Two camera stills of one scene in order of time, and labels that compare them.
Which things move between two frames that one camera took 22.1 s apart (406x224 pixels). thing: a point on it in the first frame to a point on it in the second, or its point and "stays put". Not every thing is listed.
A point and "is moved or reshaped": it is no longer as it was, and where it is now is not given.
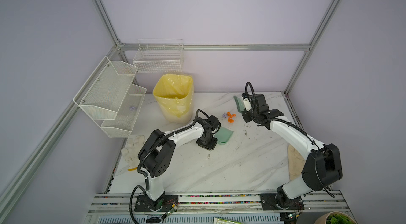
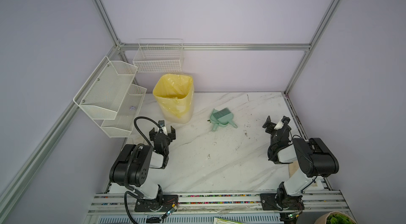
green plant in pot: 335,217 stays put
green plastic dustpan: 223,135 is moved or reshaped
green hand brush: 240,102 to 224,115
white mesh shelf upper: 103,94 stays put
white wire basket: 159,55 stays put
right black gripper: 246,118 to 268,124
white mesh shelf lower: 122,124 stays put
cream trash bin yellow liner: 174,94 stays put
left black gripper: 211,146 to 171,135
